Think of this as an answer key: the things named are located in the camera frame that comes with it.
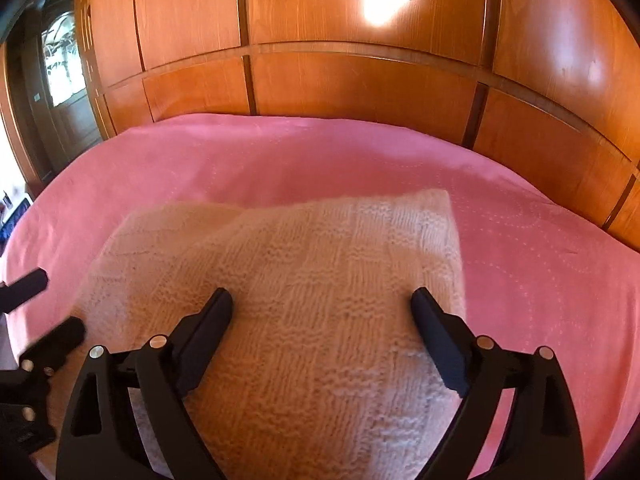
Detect white knitted blanket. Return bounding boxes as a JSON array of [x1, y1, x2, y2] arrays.
[[75, 188, 469, 480]]

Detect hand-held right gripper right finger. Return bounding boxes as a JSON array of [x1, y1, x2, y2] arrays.
[[410, 287, 586, 480]]

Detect dark wooden glazed door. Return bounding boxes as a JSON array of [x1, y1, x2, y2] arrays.
[[5, 0, 104, 196]]

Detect pink bed blanket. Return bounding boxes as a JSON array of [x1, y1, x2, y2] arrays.
[[0, 112, 640, 480]]

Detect wooden panelled wardrobe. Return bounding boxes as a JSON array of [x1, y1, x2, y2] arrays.
[[75, 0, 640, 257]]

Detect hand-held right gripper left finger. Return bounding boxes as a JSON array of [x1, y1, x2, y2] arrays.
[[56, 287, 235, 480]]

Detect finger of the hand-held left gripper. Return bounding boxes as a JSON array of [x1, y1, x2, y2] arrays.
[[19, 316, 87, 377], [0, 268, 49, 315]]

